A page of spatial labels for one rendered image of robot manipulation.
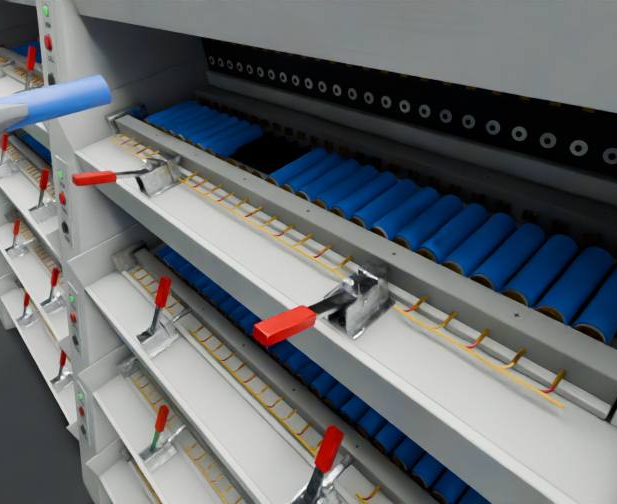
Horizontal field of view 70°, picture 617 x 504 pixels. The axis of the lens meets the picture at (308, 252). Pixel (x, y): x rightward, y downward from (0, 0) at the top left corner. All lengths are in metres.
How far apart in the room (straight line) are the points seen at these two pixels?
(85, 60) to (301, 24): 0.38
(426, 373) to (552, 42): 0.17
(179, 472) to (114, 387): 0.20
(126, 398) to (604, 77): 0.72
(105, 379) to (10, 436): 0.45
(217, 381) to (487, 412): 0.32
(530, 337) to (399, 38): 0.16
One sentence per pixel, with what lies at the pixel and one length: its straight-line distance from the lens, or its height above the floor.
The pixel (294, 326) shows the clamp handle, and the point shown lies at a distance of 0.24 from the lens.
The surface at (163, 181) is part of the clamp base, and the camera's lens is 0.47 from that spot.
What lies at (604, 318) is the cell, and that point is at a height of 0.75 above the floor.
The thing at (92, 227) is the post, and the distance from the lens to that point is 0.67.
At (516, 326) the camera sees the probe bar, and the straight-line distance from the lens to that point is 0.26.
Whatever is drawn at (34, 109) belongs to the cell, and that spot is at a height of 0.80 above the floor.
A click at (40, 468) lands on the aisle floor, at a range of 1.15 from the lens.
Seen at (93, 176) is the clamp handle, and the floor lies 0.73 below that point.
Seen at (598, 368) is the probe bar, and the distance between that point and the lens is 0.25.
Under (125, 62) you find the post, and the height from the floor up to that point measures 0.81.
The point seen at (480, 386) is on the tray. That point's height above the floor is 0.71.
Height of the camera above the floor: 0.86
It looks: 25 degrees down
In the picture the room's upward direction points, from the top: 9 degrees clockwise
